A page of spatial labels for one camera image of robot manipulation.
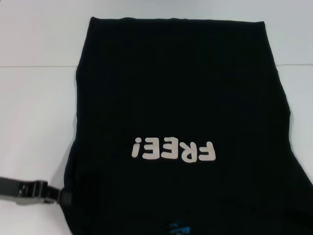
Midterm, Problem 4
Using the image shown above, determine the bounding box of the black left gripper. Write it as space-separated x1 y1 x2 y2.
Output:
0 176 73 206

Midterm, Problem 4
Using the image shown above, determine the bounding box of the black shirt with FREE print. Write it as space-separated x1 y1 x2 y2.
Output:
62 16 313 235

